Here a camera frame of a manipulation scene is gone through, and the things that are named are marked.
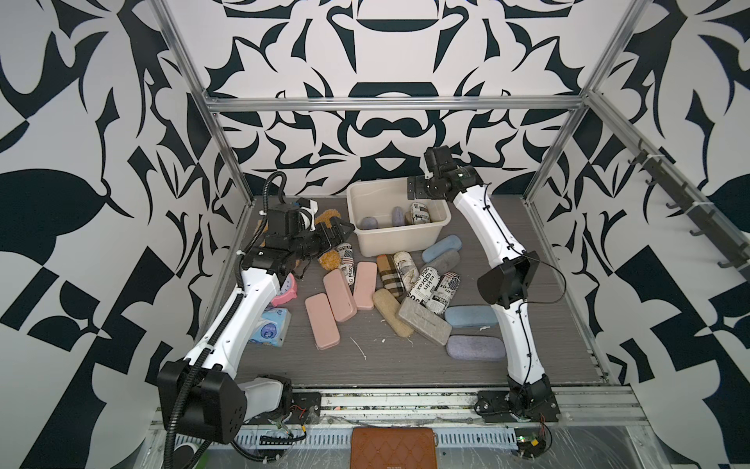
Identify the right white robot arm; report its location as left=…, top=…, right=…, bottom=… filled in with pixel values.
left=407, top=147, right=558, bottom=424

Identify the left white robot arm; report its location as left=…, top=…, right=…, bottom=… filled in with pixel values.
left=157, top=171, right=355, bottom=468

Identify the beige plastic storage box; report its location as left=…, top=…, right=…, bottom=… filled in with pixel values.
left=346, top=178, right=451, bottom=257

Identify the pink glasses case right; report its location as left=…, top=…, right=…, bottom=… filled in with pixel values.
left=353, top=262, right=378, bottom=311

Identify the pink glasses case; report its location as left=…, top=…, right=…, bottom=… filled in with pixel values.
left=323, top=270, right=357, bottom=322
left=305, top=293, right=341, bottom=350
left=353, top=262, right=378, bottom=311

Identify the blue glasses case back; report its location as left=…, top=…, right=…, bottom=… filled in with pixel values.
left=422, top=234, right=463, bottom=264

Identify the blue glasses case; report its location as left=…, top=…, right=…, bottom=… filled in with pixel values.
left=422, top=234, right=463, bottom=264
left=445, top=305, right=498, bottom=328

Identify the pink glasses case middle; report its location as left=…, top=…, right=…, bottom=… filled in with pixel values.
left=323, top=270, right=357, bottom=322

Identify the plaid brown glasses case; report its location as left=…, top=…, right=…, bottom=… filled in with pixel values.
left=376, top=254, right=405, bottom=301

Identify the map print glasses case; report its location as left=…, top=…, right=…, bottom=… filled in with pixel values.
left=393, top=251, right=420, bottom=293

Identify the grey glasses case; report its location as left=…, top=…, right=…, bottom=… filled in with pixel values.
left=427, top=249, right=461, bottom=276

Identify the tan woven glasses case centre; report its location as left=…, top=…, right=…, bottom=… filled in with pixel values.
left=372, top=289, right=414, bottom=338

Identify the pink glasses case front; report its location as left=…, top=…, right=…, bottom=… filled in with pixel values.
left=305, top=293, right=341, bottom=350

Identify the blue glasses case front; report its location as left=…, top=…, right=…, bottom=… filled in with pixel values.
left=445, top=305, right=498, bottom=328

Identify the newspaper print case left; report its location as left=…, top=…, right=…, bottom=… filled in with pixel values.
left=336, top=242, right=355, bottom=286

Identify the newspaper print case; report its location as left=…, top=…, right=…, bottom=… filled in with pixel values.
left=408, top=267, right=441, bottom=306
left=336, top=242, right=355, bottom=286

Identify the orange plush teddy bear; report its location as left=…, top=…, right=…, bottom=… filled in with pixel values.
left=248, top=208, right=353, bottom=277

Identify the pink alarm clock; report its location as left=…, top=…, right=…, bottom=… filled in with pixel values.
left=271, top=274, right=298, bottom=308

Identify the blue tissue pack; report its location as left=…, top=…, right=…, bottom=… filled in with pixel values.
left=248, top=308, right=291, bottom=348

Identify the newspaper print case centre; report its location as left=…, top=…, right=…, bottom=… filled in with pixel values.
left=408, top=267, right=441, bottom=306

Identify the newspaper flag case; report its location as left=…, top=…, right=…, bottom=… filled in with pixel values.
left=426, top=272, right=461, bottom=318

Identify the grey woven rectangular case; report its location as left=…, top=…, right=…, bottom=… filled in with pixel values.
left=398, top=298, right=452, bottom=346

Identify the brown quilted leather wallet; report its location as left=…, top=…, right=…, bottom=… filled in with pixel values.
left=350, top=427, right=438, bottom=469

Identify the green tape roll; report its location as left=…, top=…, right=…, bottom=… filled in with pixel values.
left=172, top=443, right=199, bottom=469

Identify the green circuit board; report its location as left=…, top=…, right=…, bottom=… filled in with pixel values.
left=514, top=425, right=554, bottom=460

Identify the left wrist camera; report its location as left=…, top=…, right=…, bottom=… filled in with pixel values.
left=296, top=197, right=318, bottom=231

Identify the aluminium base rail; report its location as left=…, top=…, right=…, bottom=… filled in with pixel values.
left=148, top=385, right=652, bottom=429

